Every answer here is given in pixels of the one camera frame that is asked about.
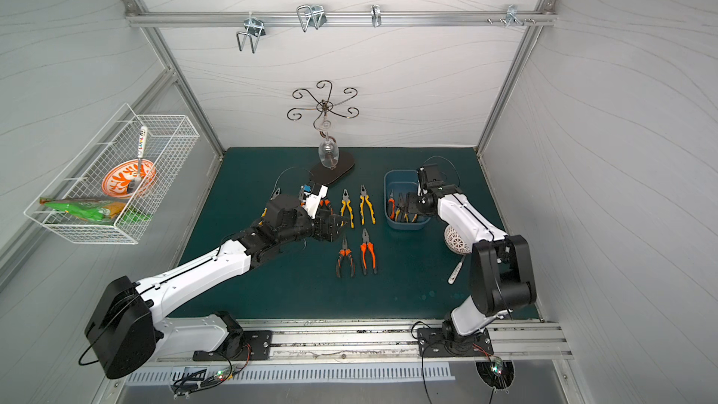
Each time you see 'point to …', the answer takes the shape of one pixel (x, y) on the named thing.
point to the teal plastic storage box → (397, 185)
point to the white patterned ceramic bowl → (455, 242)
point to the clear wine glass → (328, 152)
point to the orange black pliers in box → (391, 206)
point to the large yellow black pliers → (365, 197)
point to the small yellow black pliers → (346, 201)
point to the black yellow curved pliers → (401, 199)
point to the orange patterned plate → (116, 182)
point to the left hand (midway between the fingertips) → (342, 219)
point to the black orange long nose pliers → (347, 252)
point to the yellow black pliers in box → (400, 209)
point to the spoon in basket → (136, 183)
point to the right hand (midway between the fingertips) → (417, 204)
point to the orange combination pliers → (364, 248)
